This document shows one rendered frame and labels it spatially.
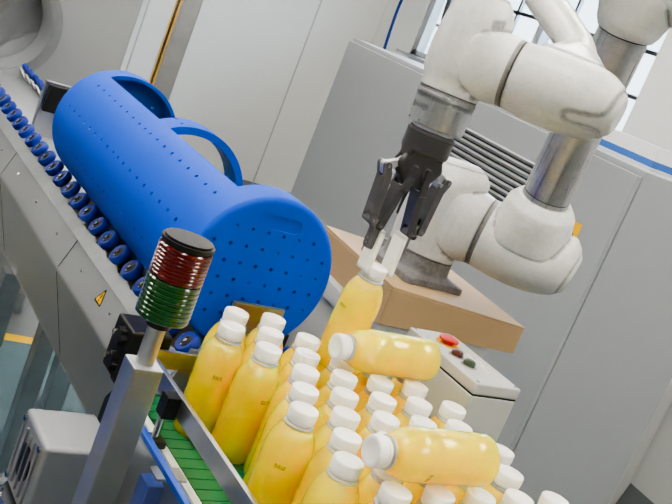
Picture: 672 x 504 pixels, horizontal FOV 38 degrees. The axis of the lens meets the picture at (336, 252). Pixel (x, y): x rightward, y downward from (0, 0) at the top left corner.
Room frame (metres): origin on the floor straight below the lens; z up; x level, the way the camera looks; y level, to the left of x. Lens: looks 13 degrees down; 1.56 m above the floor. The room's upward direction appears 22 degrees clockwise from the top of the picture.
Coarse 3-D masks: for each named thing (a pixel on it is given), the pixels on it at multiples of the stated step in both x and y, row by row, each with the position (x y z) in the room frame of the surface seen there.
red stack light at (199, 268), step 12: (156, 252) 1.05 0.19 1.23; (168, 252) 1.04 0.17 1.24; (180, 252) 1.04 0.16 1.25; (156, 264) 1.04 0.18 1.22; (168, 264) 1.04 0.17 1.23; (180, 264) 1.04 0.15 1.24; (192, 264) 1.04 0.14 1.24; (204, 264) 1.05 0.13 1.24; (156, 276) 1.04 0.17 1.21; (168, 276) 1.04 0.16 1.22; (180, 276) 1.04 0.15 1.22; (192, 276) 1.04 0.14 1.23; (204, 276) 1.06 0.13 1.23; (192, 288) 1.05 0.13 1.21
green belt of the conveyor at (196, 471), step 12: (156, 396) 1.43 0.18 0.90; (156, 420) 1.35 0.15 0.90; (168, 420) 1.37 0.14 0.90; (168, 432) 1.33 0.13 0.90; (168, 444) 1.29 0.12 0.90; (180, 444) 1.31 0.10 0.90; (192, 444) 1.32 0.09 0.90; (180, 456) 1.27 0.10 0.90; (192, 456) 1.29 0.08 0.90; (192, 468) 1.25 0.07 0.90; (204, 468) 1.27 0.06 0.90; (240, 468) 1.31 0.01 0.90; (192, 480) 1.22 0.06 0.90; (204, 480) 1.23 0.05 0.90; (216, 480) 1.25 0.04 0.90; (204, 492) 1.20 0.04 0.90; (216, 492) 1.22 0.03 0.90
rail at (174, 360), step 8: (160, 352) 1.41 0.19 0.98; (168, 352) 1.42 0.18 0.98; (176, 352) 1.43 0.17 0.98; (184, 352) 1.44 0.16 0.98; (160, 360) 1.42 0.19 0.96; (168, 360) 1.42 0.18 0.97; (176, 360) 1.43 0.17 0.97; (184, 360) 1.44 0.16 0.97; (192, 360) 1.45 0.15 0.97; (168, 368) 1.43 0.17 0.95; (176, 368) 1.43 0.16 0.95; (184, 368) 1.44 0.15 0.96; (192, 368) 1.45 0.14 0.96
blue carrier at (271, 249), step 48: (96, 96) 2.14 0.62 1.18; (144, 96) 2.34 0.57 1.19; (96, 144) 1.98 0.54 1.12; (144, 144) 1.86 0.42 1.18; (96, 192) 1.94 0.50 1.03; (144, 192) 1.73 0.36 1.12; (192, 192) 1.64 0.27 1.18; (240, 192) 1.60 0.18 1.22; (144, 240) 1.68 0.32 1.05; (240, 240) 1.58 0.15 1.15; (288, 240) 1.63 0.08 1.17; (240, 288) 1.59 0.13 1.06; (288, 288) 1.65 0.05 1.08
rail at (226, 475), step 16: (160, 384) 1.34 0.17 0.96; (176, 384) 1.32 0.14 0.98; (176, 416) 1.28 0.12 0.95; (192, 416) 1.24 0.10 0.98; (192, 432) 1.23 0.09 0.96; (208, 432) 1.21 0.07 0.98; (208, 448) 1.19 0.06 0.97; (208, 464) 1.18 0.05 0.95; (224, 464) 1.15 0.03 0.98; (224, 480) 1.14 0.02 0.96; (240, 480) 1.12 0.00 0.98; (240, 496) 1.10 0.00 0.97
